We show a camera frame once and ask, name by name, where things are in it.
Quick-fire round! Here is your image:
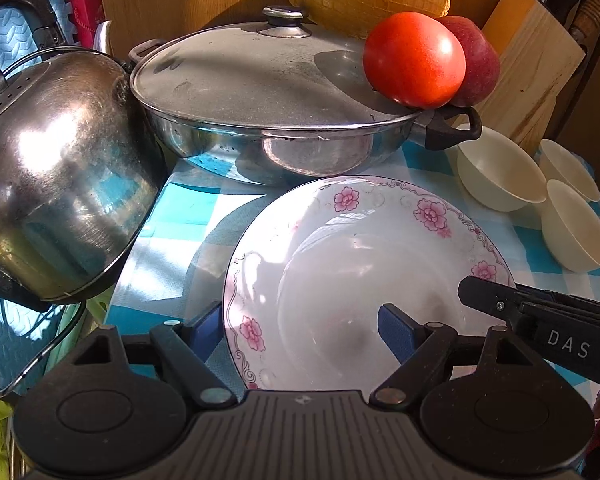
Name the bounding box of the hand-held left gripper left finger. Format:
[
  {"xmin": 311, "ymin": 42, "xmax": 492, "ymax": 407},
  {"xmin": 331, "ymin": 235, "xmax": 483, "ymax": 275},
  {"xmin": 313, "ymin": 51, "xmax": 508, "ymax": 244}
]
[{"xmin": 72, "ymin": 302, "xmax": 236, "ymax": 408}]

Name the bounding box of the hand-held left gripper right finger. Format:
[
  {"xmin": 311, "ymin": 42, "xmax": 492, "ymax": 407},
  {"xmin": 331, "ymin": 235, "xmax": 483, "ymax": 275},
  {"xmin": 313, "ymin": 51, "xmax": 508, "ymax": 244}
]
[{"xmin": 370, "ymin": 303, "xmax": 536, "ymax": 408}]

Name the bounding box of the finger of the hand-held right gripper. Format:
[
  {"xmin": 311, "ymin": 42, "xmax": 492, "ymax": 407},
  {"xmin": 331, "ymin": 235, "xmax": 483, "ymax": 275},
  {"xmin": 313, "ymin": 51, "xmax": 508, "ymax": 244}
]
[{"xmin": 457, "ymin": 275, "xmax": 521, "ymax": 318}]

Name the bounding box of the white plate with pink flowers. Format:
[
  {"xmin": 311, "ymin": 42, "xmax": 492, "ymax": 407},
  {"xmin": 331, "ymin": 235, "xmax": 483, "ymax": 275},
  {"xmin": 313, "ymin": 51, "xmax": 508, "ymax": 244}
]
[{"xmin": 222, "ymin": 175, "xmax": 518, "ymax": 393}]

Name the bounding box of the cream bowl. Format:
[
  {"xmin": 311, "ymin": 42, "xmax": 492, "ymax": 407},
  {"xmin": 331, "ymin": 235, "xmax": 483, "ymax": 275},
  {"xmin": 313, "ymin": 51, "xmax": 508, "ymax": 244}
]
[
  {"xmin": 540, "ymin": 179, "xmax": 600, "ymax": 273},
  {"xmin": 537, "ymin": 139, "xmax": 600, "ymax": 203},
  {"xmin": 456, "ymin": 122, "xmax": 548, "ymax": 212}
]

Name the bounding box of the blue white checkered tablecloth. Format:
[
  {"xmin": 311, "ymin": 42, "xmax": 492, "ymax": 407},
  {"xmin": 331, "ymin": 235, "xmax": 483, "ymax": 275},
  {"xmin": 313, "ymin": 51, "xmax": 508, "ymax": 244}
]
[{"xmin": 102, "ymin": 135, "xmax": 600, "ymax": 396}]

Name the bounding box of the stainless steel pot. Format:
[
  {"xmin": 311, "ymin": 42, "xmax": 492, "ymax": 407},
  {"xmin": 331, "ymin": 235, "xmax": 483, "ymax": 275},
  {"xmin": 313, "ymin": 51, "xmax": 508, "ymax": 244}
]
[{"xmin": 129, "ymin": 37, "xmax": 483, "ymax": 187}]

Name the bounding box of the stainless steel kettle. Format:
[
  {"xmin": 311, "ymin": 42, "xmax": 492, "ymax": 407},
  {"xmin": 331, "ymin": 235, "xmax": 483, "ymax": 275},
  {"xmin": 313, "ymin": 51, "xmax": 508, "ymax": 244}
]
[{"xmin": 0, "ymin": 0, "xmax": 168, "ymax": 312}]

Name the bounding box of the red apple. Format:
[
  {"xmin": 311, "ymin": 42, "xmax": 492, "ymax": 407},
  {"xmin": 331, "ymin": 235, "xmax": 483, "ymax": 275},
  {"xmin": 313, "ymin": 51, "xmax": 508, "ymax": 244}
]
[{"xmin": 437, "ymin": 15, "xmax": 501, "ymax": 108}]

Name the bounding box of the wooden knife block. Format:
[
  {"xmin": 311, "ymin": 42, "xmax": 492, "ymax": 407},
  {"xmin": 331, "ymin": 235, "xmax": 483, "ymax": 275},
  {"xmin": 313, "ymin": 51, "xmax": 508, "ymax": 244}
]
[{"xmin": 472, "ymin": 0, "xmax": 588, "ymax": 156}]

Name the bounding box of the red tomato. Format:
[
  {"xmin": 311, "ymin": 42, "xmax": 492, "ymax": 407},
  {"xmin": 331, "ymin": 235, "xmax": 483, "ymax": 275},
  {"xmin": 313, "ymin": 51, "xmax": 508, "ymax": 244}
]
[{"xmin": 362, "ymin": 11, "xmax": 467, "ymax": 109}]

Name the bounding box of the glass pot lid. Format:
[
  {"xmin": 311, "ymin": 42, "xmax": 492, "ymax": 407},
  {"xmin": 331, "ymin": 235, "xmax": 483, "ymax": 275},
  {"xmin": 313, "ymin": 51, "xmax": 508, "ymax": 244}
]
[{"xmin": 130, "ymin": 6, "xmax": 431, "ymax": 138}]

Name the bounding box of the blue foam mat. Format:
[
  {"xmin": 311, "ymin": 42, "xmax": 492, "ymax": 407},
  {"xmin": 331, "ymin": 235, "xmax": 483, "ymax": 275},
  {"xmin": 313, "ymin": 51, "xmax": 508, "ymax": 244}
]
[{"xmin": 0, "ymin": 0, "xmax": 87, "ymax": 393}]

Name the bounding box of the wooden handled knife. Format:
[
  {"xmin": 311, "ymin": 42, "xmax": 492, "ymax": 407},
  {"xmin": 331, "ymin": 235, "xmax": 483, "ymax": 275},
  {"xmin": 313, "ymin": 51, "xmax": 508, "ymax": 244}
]
[{"xmin": 570, "ymin": 0, "xmax": 600, "ymax": 43}]

